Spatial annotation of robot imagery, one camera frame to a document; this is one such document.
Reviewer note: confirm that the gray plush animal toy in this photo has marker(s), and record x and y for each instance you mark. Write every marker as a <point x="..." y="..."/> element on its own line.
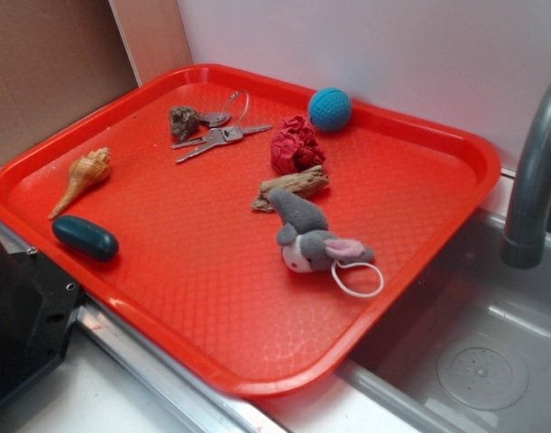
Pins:
<point x="307" y="245"/>

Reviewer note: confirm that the red plastic tray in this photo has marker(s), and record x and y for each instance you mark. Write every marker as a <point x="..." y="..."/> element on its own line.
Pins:
<point x="198" y="272"/>

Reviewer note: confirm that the brown driftwood piece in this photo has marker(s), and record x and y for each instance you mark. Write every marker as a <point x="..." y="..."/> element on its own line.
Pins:
<point x="304" y="184"/>

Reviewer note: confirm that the crumpled red paper ball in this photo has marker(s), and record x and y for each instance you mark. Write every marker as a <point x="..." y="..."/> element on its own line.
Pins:
<point x="294" y="147"/>

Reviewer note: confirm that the blue crocheted ball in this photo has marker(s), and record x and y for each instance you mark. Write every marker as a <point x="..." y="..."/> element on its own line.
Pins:
<point x="330" y="109"/>

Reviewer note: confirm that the brown rough rock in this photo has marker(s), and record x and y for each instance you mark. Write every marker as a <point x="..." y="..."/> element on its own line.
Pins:
<point x="183" y="122"/>

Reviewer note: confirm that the dark teal oval stone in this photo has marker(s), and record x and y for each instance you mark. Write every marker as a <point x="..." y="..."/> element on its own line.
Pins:
<point x="85" y="237"/>

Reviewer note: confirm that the tan spiral seashell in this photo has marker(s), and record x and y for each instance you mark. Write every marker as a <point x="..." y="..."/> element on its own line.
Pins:
<point x="84" y="172"/>

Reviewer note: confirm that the gray plastic sink basin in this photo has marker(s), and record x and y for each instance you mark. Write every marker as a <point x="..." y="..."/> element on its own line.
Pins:
<point x="467" y="346"/>

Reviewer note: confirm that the gray sink faucet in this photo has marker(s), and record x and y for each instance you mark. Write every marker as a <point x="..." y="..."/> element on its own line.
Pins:
<point x="529" y="212"/>

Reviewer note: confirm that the brown cardboard panel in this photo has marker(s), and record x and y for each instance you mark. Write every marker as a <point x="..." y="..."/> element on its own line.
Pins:
<point x="59" y="61"/>

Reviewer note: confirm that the silver keys on ring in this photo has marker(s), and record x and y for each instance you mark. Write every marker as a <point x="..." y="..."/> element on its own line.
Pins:
<point x="221" y="134"/>

